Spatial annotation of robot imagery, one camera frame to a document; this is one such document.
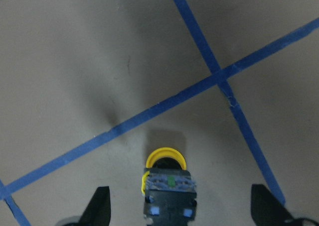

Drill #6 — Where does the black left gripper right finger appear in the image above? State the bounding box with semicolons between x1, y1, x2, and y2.
250;184;295;226

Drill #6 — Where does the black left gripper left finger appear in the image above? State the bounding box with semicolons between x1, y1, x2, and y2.
79;186;110;226

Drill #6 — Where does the yellow push button switch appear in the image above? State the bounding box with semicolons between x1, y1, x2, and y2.
141;147;197;226

